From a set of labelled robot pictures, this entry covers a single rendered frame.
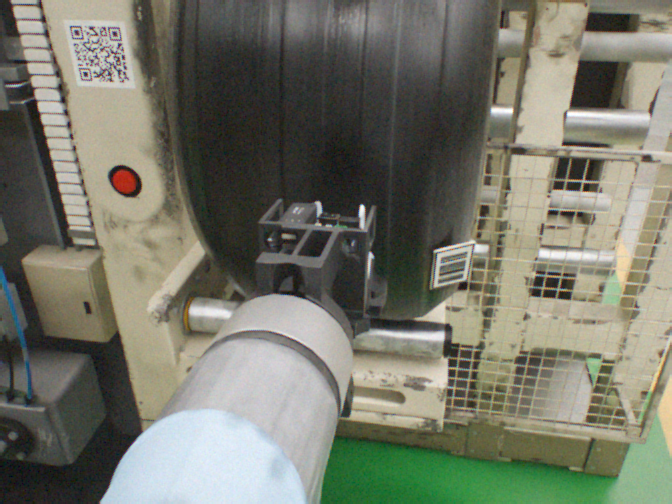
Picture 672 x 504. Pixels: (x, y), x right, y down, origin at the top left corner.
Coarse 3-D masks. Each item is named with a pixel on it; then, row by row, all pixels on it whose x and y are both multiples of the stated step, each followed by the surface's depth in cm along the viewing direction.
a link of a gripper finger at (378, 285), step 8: (368, 280) 43; (376, 280) 44; (384, 280) 44; (376, 288) 42; (384, 288) 42; (376, 296) 42; (384, 296) 43; (376, 304) 41; (384, 304) 43; (368, 312) 41; (376, 312) 42
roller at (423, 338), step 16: (192, 304) 76; (208, 304) 76; (224, 304) 75; (240, 304) 75; (192, 320) 75; (208, 320) 75; (224, 320) 75; (384, 320) 72; (400, 320) 72; (416, 320) 73; (368, 336) 72; (384, 336) 71; (400, 336) 71; (416, 336) 71; (432, 336) 71; (448, 336) 70; (400, 352) 72; (416, 352) 72; (432, 352) 71; (448, 352) 71
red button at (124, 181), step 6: (120, 174) 75; (126, 174) 75; (132, 174) 75; (114, 180) 75; (120, 180) 75; (126, 180) 75; (132, 180) 75; (120, 186) 76; (126, 186) 75; (132, 186) 75; (126, 192) 76
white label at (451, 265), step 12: (444, 252) 53; (456, 252) 53; (468, 252) 54; (432, 264) 54; (444, 264) 54; (456, 264) 55; (468, 264) 55; (432, 276) 55; (444, 276) 56; (456, 276) 56; (468, 276) 57; (432, 288) 57
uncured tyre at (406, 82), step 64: (192, 0) 48; (256, 0) 46; (320, 0) 45; (384, 0) 45; (448, 0) 45; (192, 64) 48; (256, 64) 47; (320, 64) 46; (384, 64) 45; (448, 64) 45; (192, 128) 50; (256, 128) 48; (320, 128) 47; (384, 128) 46; (448, 128) 47; (192, 192) 55; (256, 192) 51; (320, 192) 50; (384, 192) 49; (448, 192) 50; (256, 256) 56; (384, 256) 53
